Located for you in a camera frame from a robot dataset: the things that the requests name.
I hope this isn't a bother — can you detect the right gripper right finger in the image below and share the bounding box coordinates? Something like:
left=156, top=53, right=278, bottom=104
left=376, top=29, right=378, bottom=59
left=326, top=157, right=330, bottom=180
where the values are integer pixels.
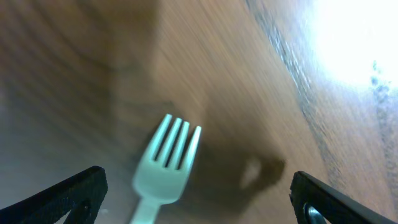
left=289, top=171, right=393, bottom=224

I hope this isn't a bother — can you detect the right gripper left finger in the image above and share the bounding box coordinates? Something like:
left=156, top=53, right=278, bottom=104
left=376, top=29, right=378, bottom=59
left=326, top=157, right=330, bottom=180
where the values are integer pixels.
left=1, top=166, right=108, bottom=224

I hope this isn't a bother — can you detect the white fork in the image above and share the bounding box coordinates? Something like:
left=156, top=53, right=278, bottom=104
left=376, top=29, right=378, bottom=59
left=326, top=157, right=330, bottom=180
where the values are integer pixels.
left=130, top=114, right=202, bottom=223

